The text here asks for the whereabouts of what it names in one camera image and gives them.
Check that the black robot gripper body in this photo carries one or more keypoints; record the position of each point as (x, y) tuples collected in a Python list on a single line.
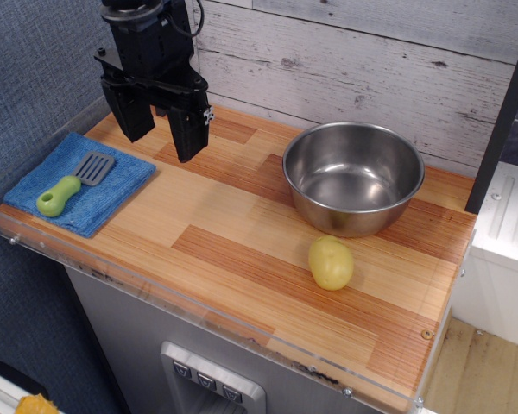
[(152, 53)]

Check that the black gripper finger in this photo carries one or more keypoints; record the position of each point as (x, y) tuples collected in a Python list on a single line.
[(132, 113), (190, 131)]

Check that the yellow potato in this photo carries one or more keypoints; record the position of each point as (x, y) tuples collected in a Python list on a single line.
[(331, 263)]

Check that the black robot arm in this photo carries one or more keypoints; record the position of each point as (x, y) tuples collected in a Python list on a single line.
[(131, 8)]

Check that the stainless steel bowl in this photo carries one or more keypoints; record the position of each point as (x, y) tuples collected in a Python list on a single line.
[(352, 179)]

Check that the blue microfiber cloth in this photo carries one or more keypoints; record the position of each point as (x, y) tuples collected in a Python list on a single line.
[(91, 207)]

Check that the grey toy fridge cabinet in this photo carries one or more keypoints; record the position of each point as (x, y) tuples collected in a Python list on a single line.
[(132, 317)]

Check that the silver dispenser button panel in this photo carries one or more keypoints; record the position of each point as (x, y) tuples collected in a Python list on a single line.
[(201, 386)]

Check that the black white object bottom left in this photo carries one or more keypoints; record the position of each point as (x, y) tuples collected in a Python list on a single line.
[(14, 385)]

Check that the yellow object bottom left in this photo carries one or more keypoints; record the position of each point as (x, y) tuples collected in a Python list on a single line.
[(36, 404)]

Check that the white toy sink unit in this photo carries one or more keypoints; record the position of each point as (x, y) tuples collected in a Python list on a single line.
[(485, 294)]

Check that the green handled grey spatula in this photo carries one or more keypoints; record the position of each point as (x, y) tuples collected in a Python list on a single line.
[(90, 171)]

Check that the clear acrylic guard rail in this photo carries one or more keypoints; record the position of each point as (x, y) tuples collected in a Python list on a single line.
[(204, 270)]

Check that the dark grey right post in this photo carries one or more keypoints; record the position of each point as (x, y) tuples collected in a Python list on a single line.
[(495, 146)]

